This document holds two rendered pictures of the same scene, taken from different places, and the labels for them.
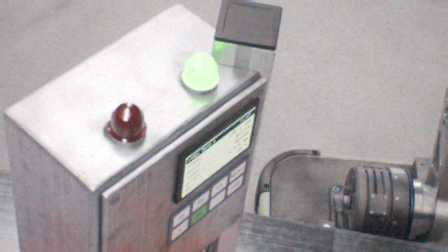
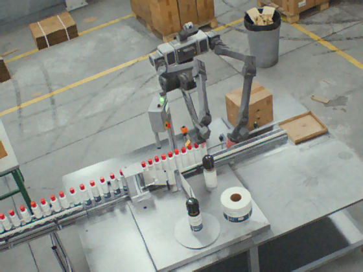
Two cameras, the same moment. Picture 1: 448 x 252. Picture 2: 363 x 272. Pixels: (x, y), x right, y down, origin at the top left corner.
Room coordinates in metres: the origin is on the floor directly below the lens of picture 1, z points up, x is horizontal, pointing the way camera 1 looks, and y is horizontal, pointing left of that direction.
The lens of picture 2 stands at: (-2.43, 0.76, 3.59)
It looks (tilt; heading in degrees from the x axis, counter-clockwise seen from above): 39 degrees down; 344
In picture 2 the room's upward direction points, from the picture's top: 11 degrees counter-clockwise
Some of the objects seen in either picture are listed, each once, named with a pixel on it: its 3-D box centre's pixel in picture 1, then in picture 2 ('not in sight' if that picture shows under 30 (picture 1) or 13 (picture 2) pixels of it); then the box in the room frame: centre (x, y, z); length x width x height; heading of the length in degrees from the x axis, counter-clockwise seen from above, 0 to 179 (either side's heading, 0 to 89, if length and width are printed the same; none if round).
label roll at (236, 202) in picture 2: not in sight; (236, 204); (-0.23, -0.16, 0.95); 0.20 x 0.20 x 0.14
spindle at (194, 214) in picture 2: not in sight; (194, 215); (-0.24, 0.14, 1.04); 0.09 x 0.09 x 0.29
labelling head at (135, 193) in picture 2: not in sight; (135, 182); (0.27, 0.38, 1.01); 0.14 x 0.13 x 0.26; 88
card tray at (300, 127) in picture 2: not in sight; (303, 126); (0.32, -1.04, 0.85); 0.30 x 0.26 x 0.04; 88
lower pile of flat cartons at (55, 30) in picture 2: not in sight; (53, 30); (4.95, 0.30, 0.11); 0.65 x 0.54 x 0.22; 91
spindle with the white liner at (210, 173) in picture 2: not in sight; (209, 172); (0.07, -0.11, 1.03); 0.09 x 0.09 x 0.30
